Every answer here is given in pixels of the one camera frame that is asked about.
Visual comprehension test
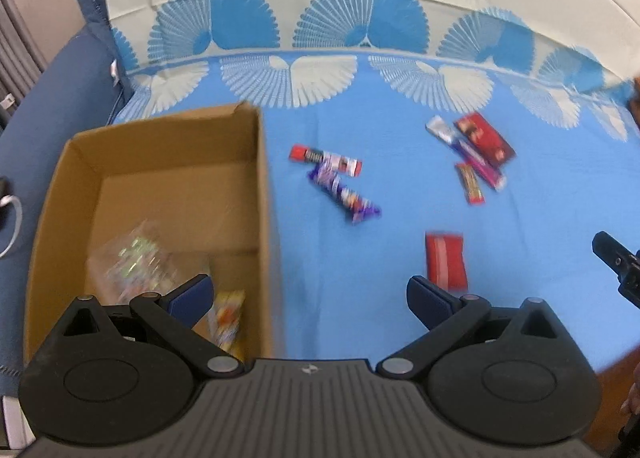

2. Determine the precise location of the white and purple long bar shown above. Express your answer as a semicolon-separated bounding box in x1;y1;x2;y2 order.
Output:
425;115;508;190

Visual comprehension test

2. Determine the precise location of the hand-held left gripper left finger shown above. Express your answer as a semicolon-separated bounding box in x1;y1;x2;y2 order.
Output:
52;274;245;380

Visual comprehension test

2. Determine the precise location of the dark blue stitched blanket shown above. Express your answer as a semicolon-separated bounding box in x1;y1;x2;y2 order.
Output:
0;0;132;381

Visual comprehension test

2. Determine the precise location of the blue fan print bedsheet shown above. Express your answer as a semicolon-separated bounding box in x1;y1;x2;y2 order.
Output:
101;0;640;374

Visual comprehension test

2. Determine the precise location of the purple wrapper packet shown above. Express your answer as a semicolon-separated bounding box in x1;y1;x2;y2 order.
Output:
306;161;382;225

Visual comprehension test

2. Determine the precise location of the red-ended white snack bar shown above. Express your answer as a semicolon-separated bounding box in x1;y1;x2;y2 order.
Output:
289;143;364;176

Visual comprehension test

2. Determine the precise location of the wooden bed frame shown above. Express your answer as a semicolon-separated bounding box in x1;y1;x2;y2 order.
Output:
592;343;640;419

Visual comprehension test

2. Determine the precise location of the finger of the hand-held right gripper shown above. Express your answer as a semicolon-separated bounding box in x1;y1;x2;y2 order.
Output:
592;231;640;310

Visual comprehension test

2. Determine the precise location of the yellow wrapper packet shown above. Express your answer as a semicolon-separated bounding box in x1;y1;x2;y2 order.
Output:
206;289;248;355

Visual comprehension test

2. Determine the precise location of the small orange bar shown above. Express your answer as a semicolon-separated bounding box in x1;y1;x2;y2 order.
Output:
454;161;487;206

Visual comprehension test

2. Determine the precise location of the brown cardboard box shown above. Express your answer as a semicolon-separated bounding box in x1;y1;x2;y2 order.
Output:
22;102;276;364

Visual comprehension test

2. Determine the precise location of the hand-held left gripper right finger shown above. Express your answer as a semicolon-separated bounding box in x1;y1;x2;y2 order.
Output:
375;275;582;380

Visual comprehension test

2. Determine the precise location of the clear bag of candies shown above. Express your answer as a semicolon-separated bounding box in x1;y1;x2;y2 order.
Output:
86;219;177;305

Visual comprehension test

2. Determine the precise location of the white charging cable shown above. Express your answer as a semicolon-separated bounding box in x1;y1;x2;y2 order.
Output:
0;178;24;259

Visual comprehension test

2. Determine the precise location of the dark red packet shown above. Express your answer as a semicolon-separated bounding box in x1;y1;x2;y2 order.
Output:
453;112;517;167

